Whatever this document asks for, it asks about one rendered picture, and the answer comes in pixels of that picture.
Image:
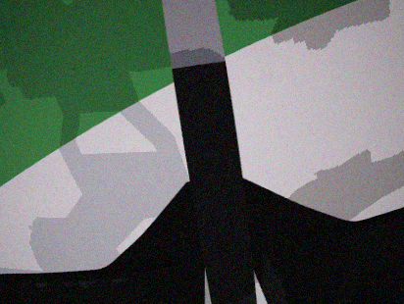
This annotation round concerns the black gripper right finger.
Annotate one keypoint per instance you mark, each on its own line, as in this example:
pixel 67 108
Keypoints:
pixel 302 256

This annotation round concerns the green flat mat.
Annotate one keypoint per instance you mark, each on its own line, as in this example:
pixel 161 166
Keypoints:
pixel 68 65

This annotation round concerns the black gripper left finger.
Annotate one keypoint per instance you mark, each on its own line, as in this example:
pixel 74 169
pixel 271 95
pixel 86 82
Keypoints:
pixel 163 266

